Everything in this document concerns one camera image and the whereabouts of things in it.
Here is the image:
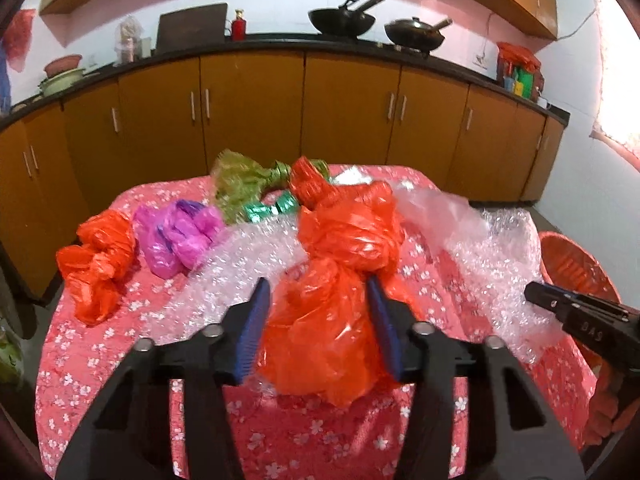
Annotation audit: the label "olive green plastic bag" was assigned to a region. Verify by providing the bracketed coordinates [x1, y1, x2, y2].
[210, 150, 336, 226]

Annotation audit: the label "red bottle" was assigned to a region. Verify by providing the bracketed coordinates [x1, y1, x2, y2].
[231, 9, 247, 41]

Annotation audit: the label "bright green plastic bag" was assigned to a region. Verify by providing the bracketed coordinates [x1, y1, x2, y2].
[243, 190, 299, 223]

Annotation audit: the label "wrapped jar on counter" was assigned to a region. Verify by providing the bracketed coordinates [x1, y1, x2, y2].
[115, 15, 143, 65]

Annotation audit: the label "lower wooden cabinets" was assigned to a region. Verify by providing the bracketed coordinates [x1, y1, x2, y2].
[1, 50, 568, 299]

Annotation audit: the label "stacked basins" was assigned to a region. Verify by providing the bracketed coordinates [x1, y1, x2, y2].
[39, 54, 85, 98]

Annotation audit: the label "left black wok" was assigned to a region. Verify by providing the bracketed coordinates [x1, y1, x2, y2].
[308, 0, 384, 39]

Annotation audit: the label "red floral table cloth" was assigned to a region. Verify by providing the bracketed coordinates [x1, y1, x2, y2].
[34, 162, 599, 480]

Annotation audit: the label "purple plastic bag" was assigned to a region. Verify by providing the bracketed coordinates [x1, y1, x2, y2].
[134, 200, 226, 280]

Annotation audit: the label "small red plastic bag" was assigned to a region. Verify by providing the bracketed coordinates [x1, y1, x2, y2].
[55, 209, 136, 326]

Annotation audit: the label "large red plastic bag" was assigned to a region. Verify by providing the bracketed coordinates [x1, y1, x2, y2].
[258, 157, 408, 408]

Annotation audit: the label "red bag covered items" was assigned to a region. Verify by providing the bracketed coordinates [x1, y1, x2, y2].
[497, 42, 544, 102]

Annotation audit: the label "clear bubble wrap sheet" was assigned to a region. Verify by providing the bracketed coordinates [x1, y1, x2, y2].
[145, 214, 306, 344]

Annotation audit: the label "black countertop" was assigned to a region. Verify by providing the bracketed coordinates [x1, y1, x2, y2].
[0, 32, 572, 132]

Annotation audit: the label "pink window curtain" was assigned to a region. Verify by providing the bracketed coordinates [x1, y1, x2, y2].
[592, 0, 639, 170]

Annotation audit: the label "red lined trash basket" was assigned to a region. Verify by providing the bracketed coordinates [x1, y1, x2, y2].
[538, 231, 623, 371]

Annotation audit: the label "hanging red plastic bag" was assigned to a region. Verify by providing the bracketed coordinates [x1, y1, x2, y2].
[2, 9, 37, 73]

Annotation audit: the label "right hand orange glove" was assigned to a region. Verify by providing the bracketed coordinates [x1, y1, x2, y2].
[584, 362, 639, 446]

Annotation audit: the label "clear plastic bag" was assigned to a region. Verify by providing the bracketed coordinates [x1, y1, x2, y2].
[394, 182, 562, 365]

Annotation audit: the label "dark cutting board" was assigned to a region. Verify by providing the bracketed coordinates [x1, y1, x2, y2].
[155, 3, 228, 54]

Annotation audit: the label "right black wok with lid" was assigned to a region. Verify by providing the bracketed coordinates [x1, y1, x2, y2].
[384, 18, 452, 54]

